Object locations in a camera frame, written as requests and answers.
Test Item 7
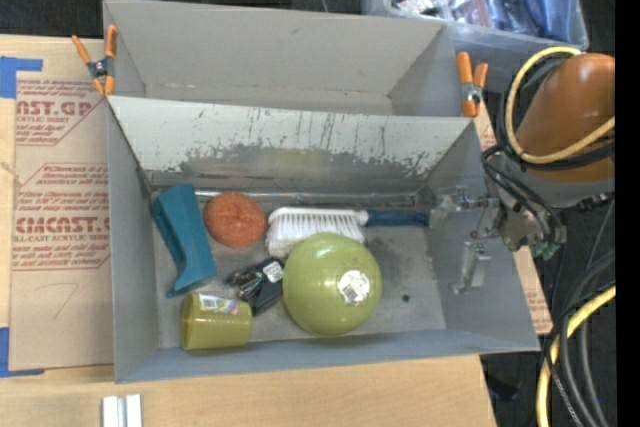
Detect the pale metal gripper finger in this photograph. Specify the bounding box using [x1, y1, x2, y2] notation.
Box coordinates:
[448, 239, 494, 296]
[428, 186, 481, 230]

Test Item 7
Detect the green ball with label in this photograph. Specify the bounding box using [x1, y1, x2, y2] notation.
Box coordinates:
[281, 231, 384, 338]

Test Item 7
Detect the black battery packet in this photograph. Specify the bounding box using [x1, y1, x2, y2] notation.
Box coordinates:
[224, 257, 287, 317]

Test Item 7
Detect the orange scrubber ball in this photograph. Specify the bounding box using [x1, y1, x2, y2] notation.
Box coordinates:
[203, 191, 268, 249]

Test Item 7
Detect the grey metal bin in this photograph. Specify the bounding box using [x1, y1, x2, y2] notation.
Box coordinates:
[102, 0, 543, 384]

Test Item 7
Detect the green plastic cup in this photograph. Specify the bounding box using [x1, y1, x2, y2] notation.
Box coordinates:
[179, 290, 254, 352]

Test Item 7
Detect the teal boot-shaped plastic piece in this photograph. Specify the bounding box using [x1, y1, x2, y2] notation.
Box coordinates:
[149, 183, 219, 299]

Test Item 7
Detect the brown cardboard board red print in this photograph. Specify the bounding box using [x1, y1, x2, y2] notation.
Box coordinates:
[0, 33, 554, 379]

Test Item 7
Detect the white brush blue handle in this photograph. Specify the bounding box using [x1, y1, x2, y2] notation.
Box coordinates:
[264, 206, 432, 259]

